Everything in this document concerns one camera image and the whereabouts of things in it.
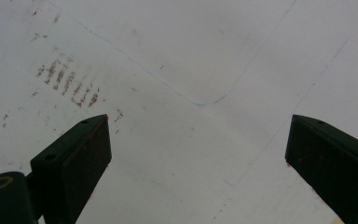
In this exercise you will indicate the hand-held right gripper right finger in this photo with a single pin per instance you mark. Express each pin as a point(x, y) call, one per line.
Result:
point(338, 165)

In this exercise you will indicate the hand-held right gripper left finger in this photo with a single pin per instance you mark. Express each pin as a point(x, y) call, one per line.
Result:
point(74, 165)

